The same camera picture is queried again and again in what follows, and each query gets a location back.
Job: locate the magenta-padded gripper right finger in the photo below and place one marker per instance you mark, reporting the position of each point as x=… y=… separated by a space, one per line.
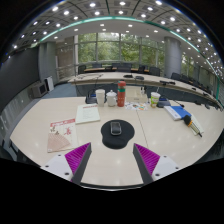
x=163 y=165

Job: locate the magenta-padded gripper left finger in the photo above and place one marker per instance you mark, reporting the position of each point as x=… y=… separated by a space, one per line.
x=58 y=164

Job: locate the black computer mouse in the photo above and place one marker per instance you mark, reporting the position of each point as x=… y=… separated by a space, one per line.
x=116 y=128

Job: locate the black mouse pad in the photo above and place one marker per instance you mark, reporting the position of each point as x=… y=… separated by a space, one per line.
x=116 y=141

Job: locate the red printed leaflet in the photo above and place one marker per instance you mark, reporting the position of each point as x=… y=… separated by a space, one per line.
x=61 y=136

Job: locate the blue and white book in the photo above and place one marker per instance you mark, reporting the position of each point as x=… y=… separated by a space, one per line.
x=176 y=112

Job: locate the white paper booklet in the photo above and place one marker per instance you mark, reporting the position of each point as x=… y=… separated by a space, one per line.
x=87 y=114

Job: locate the colourful sticker sheet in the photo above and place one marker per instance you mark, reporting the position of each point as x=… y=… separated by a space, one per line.
x=136 y=106

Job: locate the green printed drink cup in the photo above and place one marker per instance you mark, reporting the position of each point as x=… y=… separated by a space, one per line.
x=155 y=100

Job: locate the white cardboard box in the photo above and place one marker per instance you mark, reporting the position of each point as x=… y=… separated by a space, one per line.
x=136 y=95

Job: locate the grey box appliance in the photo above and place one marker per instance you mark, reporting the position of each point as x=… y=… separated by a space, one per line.
x=39 y=90

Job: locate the white upright panel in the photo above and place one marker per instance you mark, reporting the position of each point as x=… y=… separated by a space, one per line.
x=49 y=83

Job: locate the red thermos bottle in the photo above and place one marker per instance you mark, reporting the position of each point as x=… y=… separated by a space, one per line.
x=121 y=95

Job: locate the white lidded mug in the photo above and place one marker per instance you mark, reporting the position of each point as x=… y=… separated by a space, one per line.
x=111 y=99

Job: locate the dark conference chairs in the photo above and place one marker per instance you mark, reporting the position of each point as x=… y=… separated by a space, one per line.
x=154 y=71

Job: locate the ceiling lights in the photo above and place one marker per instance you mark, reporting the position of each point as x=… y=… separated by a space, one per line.
x=92 y=4

